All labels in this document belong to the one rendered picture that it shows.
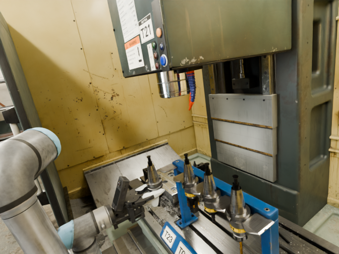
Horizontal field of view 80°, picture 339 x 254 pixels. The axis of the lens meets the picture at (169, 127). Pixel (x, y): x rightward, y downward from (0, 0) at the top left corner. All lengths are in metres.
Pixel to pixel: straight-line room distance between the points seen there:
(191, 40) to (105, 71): 1.33
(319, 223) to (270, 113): 0.75
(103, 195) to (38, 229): 1.24
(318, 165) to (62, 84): 1.88
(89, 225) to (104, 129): 1.29
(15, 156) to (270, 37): 0.95
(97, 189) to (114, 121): 0.62
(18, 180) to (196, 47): 0.59
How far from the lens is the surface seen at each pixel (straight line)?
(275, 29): 1.01
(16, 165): 0.57
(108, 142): 1.97
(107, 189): 1.85
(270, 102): 1.17
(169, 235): 0.98
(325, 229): 1.62
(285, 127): 1.22
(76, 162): 1.96
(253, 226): 0.59
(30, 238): 0.62
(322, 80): 1.44
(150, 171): 0.76
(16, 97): 1.15
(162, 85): 0.95
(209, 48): 0.73
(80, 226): 0.75
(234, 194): 0.58
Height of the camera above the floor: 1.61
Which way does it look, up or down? 15 degrees down
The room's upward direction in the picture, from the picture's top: 9 degrees counter-clockwise
